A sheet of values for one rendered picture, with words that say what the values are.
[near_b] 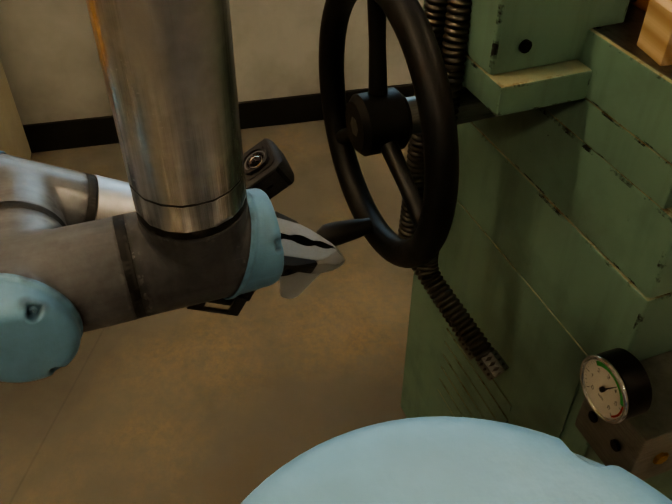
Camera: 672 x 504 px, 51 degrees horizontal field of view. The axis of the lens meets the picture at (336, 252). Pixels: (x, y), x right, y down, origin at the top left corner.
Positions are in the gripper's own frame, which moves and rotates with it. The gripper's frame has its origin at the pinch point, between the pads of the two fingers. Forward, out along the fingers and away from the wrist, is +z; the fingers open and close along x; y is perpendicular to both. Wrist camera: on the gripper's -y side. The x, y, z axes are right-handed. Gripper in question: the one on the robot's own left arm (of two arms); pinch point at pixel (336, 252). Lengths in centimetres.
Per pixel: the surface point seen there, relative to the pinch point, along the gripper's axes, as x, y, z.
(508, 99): 2.4, -21.2, 5.2
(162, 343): -57, 72, 19
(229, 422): -33, 66, 26
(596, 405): 21.2, -3.8, 18.4
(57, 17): -145, 43, -6
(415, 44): 2.9, -22.4, -6.7
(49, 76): -146, 61, -4
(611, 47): 3.5, -29.0, 10.7
